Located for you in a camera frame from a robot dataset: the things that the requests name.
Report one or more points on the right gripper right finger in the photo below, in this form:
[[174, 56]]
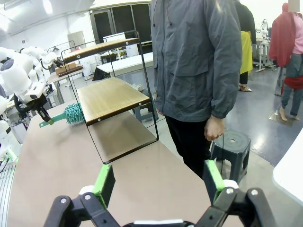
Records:
[[214, 182]]

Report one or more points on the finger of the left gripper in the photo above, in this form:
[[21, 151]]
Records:
[[46, 117]]

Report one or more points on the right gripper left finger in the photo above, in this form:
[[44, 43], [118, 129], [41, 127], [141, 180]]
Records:
[[104, 189]]

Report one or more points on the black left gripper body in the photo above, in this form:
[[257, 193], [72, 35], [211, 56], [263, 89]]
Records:
[[39, 104]]

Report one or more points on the teal fluffy duster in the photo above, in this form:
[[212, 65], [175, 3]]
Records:
[[74, 113]]

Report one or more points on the person's left forearm grey sleeve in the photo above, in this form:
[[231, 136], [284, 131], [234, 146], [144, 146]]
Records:
[[227, 94]]

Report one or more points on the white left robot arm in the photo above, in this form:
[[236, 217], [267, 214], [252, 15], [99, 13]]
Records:
[[14, 75]]

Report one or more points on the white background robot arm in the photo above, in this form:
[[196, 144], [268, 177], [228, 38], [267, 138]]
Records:
[[35, 53], [264, 28]]

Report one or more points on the person's left hand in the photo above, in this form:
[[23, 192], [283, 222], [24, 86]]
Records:
[[214, 128]]

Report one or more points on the grey plastic stool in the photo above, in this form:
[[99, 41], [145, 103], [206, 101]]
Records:
[[236, 142]]

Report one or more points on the flat brown box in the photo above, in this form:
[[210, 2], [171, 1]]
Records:
[[71, 69]]

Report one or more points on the large white table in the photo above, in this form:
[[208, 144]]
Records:
[[291, 172]]

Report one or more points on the grey floor plate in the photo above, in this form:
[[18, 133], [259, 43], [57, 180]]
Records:
[[275, 116]]

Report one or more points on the white background table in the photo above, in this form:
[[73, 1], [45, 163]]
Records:
[[127, 63]]

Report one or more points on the black panelled partition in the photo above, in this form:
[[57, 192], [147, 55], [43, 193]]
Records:
[[122, 19]]

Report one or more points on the person in grey jacket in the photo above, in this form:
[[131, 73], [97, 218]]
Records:
[[189, 59]]

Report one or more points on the person in yellow apron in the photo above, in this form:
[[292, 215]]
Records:
[[246, 54]]

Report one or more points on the figure in red shawl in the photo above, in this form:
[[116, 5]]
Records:
[[281, 35]]

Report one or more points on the two-tier wooden shelf black frame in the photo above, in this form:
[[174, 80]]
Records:
[[111, 97]]

